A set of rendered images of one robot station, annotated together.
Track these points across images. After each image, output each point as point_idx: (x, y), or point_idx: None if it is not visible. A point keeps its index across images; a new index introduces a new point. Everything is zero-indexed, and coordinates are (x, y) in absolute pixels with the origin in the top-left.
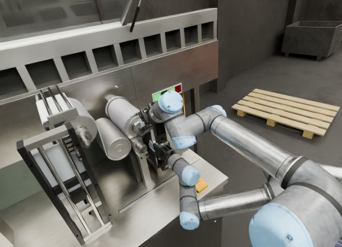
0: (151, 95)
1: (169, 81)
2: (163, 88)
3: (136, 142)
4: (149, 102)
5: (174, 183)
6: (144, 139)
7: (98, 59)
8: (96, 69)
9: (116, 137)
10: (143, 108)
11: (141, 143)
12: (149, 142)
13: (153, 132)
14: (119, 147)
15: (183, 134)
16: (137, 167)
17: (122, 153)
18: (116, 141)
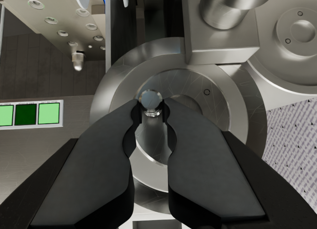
0: (63, 122)
1: (3, 147)
2: (25, 131)
3: (235, 30)
4: (74, 107)
5: None
6: (126, 18)
7: (166, 227)
8: (184, 226)
9: (296, 99)
10: (93, 96)
11: (238, 9)
12: None
13: (83, 24)
14: (298, 40)
15: None
16: None
17: (284, 0)
18: (312, 82)
